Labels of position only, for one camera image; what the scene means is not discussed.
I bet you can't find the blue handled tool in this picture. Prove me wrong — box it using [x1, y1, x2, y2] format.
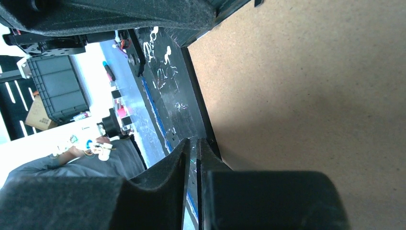
[102, 61, 116, 82]

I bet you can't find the brown backing board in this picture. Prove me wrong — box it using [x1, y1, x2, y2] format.
[188, 0, 406, 230]

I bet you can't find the person in grey clothes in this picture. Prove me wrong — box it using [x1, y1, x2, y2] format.
[5, 137, 147, 184]

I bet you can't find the cardboard box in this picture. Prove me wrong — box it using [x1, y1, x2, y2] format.
[24, 95, 58, 131]

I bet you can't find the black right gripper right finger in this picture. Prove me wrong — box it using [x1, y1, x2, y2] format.
[197, 139, 350, 230]

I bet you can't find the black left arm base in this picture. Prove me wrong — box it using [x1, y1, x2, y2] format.
[1, 28, 146, 77]

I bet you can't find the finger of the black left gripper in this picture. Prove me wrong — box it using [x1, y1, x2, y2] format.
[0, 0, 216, 37]

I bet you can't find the dark grey plastic crate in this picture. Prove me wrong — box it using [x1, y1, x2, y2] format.
[27, 56, 89, 125]

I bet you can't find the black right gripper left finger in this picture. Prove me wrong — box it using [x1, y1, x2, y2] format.
[0, 138, 191, 230]

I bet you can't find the black picture frame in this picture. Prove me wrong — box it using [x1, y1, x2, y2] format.
[165, 0, 265, 160]

